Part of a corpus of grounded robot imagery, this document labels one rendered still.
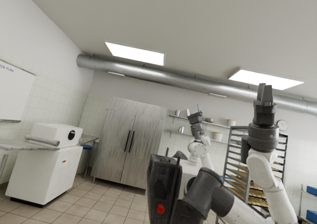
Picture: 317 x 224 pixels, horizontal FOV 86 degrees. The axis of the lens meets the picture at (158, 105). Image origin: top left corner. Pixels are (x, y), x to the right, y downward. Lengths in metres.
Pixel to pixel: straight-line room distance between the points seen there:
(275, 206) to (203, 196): 0.23
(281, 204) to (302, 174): 5.63
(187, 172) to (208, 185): 0.14
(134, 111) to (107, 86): 1.55
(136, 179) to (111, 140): 1.04
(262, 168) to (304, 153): 5.72
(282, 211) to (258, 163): 0.17
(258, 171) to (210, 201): 0.19
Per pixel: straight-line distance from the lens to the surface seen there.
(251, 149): 0.69
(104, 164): 4.27
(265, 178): 0.68
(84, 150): 4.84
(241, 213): 0.72
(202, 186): 0.67
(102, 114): 5.16
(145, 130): 4.02
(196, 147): 0.85
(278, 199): 0.74
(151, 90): 5.07
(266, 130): 0.64
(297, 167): 6.28
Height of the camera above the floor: 1.50
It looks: 8 degrees up
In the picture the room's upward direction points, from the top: 13 degrees clockwise
